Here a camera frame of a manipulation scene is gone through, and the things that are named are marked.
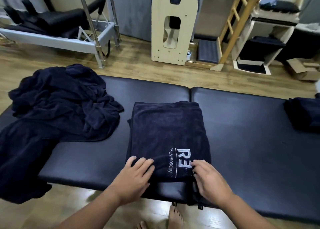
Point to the person's right hand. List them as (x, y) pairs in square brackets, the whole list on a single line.
[(212, 183)]

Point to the person's left hand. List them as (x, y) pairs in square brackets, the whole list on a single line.
[(131, 181)]

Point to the person's right fingers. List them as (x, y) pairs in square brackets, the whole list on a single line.
[(200, 168)]

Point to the person's left fingers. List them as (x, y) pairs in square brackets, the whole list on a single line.
[(143, 165)]

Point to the navy towel with print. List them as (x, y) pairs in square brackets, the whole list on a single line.
[(165, 129)]

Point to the person's right forearm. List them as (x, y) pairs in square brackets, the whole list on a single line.
[(247, 213)]

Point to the person's left forearm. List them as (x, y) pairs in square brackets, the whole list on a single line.
[(90, 212)]

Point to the black padded massage table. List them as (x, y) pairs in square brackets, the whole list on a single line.
[(250, 146)]

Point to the person's right foot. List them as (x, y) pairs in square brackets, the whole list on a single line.
[(175, 217)]

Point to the person's foot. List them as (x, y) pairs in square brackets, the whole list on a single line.
[(143, 225), (175, 217)]

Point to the person's left foot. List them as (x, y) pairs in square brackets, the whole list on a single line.
[(143, 225)]

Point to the pile of crumpled navy towels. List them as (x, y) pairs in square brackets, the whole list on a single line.
[(57, 106)]

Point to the black step pad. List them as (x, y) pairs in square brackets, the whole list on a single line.
[(208, 52)]

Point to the stack of folded navy towels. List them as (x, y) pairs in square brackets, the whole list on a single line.
[(303, 114)]

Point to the arched wooden barrel panel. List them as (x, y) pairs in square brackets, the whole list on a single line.
[(175, 36)]

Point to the cardboard box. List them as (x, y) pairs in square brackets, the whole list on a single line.
[(303, 70)]

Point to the wooden ladder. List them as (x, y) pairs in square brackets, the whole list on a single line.
[(233, 24)]

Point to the chrome reformer pole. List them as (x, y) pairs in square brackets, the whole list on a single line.
[(88, 14), (113, 14)]

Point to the grey padded mat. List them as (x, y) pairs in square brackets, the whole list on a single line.
[(132, 11)]

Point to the black reformer pads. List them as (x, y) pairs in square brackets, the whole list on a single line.
[(57, 17)]

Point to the white pilates reformer frame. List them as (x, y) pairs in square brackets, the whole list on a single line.
[(92, 37)]

